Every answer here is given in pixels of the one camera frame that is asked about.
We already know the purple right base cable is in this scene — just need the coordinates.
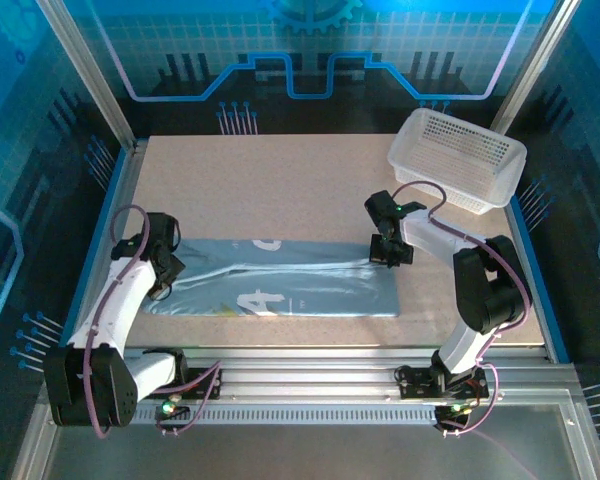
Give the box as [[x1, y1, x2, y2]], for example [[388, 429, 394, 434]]
[[437, 362, 502, 437]]

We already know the aluminium frame post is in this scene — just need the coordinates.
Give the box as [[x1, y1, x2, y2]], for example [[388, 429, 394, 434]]
[[488, 0, 582, 136], [33, 0, 142, 152]]

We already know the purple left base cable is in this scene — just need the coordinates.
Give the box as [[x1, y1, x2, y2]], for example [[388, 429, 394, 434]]
[[154, 360, 224, 435]]

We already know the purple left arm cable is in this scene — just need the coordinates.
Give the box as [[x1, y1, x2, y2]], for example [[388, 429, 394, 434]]
[[83, 204, 154, 441]]

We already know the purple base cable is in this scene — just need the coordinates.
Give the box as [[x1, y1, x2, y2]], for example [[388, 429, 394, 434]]
[[154, 360, 224, 435], [437, 362, 502, 437]]

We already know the blue t-shirt with white print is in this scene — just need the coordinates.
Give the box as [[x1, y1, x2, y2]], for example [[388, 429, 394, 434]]
[[140, 238, 401, 319]]

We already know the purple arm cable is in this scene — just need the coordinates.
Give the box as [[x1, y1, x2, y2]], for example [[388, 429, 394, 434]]
[[392, 180, 532, 361], [83, 204, 154, 441]]

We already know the slotted grey cable duct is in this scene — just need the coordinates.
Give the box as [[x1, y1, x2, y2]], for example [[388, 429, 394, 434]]
[[132, 405, 444, 427]]

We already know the white plastic lattice basket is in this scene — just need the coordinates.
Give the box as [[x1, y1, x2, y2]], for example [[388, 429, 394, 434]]
[[387, 108, 529, 216]]

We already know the aluminium mounting rail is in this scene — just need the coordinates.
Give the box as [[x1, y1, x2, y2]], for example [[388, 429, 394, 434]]
[[124, 347, 574, 409]]

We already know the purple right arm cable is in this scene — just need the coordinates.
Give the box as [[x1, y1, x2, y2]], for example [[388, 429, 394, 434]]
[[392, 180, 532, 361]]

